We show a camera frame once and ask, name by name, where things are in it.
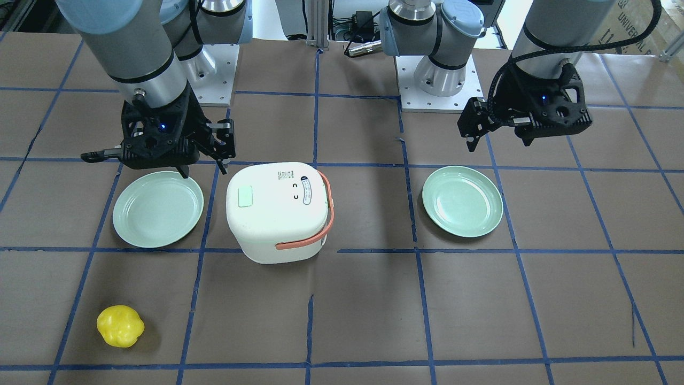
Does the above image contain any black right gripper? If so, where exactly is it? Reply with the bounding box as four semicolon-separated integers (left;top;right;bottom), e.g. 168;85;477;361
121;86;236;177

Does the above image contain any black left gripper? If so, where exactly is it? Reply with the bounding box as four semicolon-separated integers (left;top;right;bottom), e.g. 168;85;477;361
457;63;592;152

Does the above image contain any white rice cooker orange handle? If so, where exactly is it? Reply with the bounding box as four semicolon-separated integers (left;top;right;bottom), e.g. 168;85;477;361
226;163;335;265

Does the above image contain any green plate near right arm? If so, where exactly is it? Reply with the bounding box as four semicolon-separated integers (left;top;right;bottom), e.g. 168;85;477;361
112;171;204;249

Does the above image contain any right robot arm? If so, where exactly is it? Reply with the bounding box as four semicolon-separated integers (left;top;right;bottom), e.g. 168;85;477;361
56;1;253;178

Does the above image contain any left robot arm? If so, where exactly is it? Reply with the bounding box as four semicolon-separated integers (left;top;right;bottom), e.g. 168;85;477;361
379;1;613;152

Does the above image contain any green plate near left arm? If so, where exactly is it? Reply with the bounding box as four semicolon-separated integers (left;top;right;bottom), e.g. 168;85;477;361
421;166;503;238

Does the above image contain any yellow bell pepper toy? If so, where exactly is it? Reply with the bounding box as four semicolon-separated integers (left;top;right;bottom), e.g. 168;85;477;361
96;305;145;348

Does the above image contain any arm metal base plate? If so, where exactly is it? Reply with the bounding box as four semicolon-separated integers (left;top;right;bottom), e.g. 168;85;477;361
181;44;240;107
395;56;484;113

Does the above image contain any aluminium frame post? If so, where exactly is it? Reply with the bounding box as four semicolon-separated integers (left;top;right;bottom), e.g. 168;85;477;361
304;1;333;51

